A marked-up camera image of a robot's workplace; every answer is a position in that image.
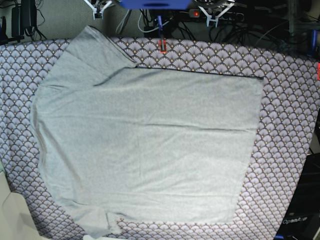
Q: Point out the black OpenArm box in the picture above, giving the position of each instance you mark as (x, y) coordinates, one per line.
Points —
(302, 219)

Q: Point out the black power strip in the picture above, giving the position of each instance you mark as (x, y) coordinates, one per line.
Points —
(220, 14)

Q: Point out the fan-patterned tablecloth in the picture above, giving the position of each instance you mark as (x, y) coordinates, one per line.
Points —
(290, 106)

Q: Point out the red clamp at right edge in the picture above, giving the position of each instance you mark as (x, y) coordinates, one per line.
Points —
(318, 71)

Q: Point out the blue camera mount bracket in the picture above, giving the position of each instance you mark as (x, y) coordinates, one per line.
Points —
(155, 4)

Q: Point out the blue post at right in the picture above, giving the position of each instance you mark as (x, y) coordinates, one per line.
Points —
(312, 39)

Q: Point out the red table clamp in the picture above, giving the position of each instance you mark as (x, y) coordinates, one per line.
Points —
(163, 46)

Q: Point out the white plastic bin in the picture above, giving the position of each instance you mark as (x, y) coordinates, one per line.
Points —
(16, 222)

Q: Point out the grey T-shirt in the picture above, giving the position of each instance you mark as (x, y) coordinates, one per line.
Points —
(118, 141)

